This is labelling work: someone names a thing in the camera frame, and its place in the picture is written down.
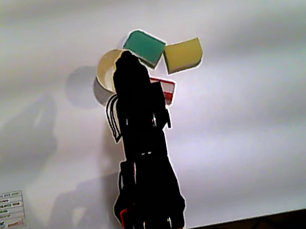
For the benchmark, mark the white paper cup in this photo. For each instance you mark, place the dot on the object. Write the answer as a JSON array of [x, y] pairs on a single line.
[[104, 75]]

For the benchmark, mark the green sponge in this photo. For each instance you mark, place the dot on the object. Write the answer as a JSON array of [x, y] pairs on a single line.
[[145, 46]]

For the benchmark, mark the red sponge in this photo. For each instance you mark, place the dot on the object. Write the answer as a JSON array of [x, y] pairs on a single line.
[[169, 88]]

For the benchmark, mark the large yellow sponge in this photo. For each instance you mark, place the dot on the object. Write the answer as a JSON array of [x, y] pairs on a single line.
[[182, 56]]

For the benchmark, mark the printed label sticker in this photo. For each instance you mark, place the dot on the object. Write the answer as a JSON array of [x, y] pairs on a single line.
[[2, 210]]

